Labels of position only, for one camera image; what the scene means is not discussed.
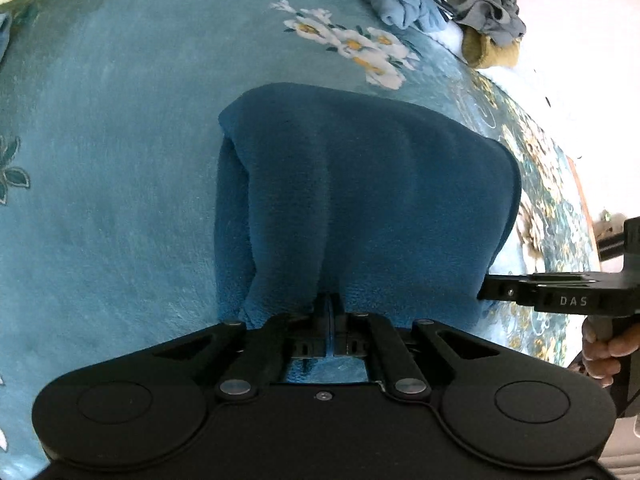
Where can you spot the person right hand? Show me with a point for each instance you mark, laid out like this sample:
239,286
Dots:
602,358

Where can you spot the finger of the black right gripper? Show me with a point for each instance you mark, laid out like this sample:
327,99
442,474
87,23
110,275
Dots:
513,288

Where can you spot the grey crumpled garment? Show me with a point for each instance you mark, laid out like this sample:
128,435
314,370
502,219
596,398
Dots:
498,19

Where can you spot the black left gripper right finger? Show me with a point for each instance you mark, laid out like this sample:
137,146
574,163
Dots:
407,363

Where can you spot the teal floral bed blanket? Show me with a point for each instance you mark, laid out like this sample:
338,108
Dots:
109,147

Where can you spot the black device on shelf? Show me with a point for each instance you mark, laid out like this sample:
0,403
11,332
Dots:
609,233

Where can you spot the mustard yellow garment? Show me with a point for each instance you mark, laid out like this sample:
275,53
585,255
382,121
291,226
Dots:
480,51

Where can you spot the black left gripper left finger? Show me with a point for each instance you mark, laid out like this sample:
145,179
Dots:
234,362

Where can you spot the blue fleece zip jacket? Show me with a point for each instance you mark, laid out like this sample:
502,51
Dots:
393,208

